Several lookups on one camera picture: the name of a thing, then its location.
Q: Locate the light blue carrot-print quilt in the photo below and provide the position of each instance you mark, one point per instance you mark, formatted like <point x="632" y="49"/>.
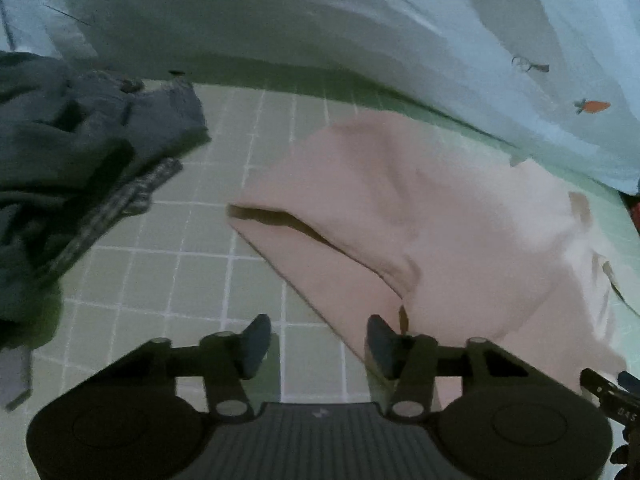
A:
<point x="557" y="78"/>

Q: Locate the plaid checked garment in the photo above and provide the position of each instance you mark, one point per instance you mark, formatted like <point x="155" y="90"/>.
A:
<point x="130" y="199"/>

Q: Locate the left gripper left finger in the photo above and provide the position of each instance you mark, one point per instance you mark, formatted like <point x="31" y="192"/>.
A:
<point x="228" y="359"/>

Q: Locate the beige shirt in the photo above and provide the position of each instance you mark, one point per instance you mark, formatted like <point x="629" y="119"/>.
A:
<point x="376" y="215"/>

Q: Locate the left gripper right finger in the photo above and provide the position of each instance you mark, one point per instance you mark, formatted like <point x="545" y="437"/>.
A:
<point x="409" y="362"/>

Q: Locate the blue denim garment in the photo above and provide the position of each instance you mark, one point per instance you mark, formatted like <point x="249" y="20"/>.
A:
<point x="70" y="141"/>

